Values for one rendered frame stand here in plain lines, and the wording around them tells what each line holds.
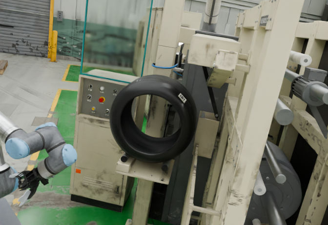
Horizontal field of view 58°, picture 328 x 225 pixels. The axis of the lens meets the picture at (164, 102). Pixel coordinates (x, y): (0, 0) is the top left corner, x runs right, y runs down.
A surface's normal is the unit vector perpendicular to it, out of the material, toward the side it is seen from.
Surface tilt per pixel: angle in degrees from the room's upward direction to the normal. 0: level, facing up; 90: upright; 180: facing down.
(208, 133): 90
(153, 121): 90
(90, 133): 90
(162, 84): 43
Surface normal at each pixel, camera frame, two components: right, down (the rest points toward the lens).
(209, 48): -0.14, 0.24
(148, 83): -0.11, -0.56
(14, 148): -0.38, 0.24
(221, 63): -0.09, -0.07
